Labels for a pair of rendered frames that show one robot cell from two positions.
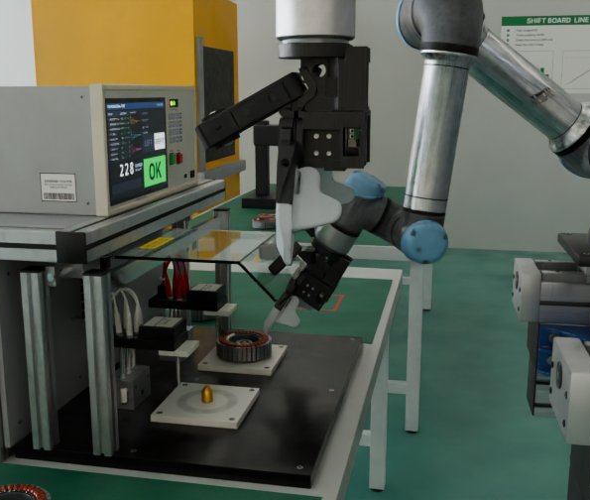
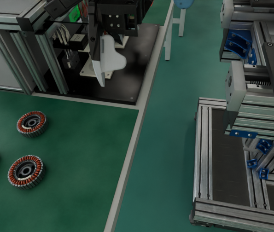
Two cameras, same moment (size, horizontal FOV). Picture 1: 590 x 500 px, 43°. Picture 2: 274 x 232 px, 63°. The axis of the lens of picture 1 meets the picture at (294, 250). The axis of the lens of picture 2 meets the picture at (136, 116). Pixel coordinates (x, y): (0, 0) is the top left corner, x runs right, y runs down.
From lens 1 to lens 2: 39 cm
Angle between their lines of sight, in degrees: 38
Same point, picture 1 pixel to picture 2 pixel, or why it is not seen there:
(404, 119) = not seen: outside the picture
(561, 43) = not seen: outside the picture
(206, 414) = not seen: hidden behind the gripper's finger
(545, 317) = (232, 26)
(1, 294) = (6, 40)
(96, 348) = (50, 60)
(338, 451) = (146, 86)
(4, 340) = (15, 57)
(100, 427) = (60, 85)
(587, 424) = (236, 105)
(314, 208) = (112, 61)
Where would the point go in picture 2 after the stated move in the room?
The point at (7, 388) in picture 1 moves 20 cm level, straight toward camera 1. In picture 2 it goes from (23, 72) to (26, 105)
